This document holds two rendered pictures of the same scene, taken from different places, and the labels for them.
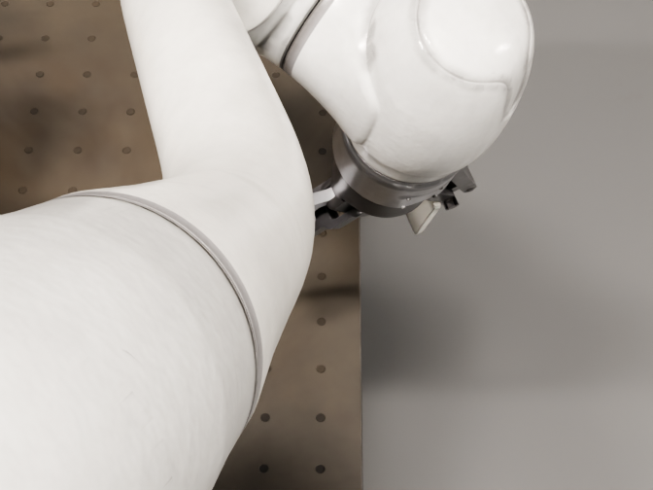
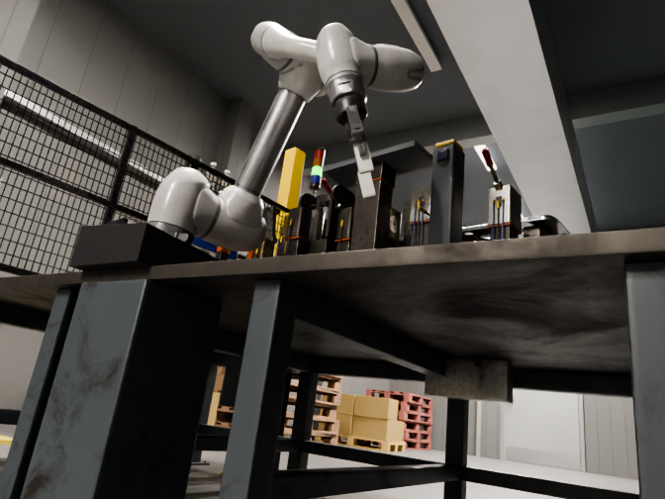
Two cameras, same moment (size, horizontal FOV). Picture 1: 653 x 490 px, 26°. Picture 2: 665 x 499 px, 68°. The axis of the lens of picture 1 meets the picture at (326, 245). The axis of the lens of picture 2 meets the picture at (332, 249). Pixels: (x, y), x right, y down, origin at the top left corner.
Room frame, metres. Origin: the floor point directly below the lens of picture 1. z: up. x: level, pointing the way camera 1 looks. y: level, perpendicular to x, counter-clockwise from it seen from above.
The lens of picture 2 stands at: (1.14, -0.88, 0.37)
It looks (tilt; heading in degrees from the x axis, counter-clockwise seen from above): 18 degrees up; 123
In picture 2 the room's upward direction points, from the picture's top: 7 degrees clockwise
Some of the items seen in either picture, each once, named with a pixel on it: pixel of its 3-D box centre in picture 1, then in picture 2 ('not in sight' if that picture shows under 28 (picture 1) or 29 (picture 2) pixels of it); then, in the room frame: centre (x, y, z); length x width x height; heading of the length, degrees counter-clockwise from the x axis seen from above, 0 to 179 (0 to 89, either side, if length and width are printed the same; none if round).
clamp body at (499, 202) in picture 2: not in sight; (502, 249); (0.82, 0.50, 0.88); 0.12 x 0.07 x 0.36; 81
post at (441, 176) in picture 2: not in sight; (445, 221); (0.70, 0.36, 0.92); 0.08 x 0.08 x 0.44; 81
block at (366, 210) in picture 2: not in sight; (370, 232); (0.44, 0.40, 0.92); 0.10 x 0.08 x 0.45; 171
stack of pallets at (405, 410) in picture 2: not in sight; (398, 420); (-2.61, 7.74, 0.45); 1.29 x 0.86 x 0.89; 90
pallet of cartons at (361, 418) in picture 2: not in sight; (362, 421); (-2.46, 6.08, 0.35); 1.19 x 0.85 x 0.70; 0
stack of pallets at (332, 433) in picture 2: not in sight; (278, 397); (-2.58, 4.10, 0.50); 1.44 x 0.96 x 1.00; 90
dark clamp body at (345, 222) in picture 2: not in sight; (344, 261); (0.27, 0.55, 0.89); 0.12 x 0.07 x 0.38; 81
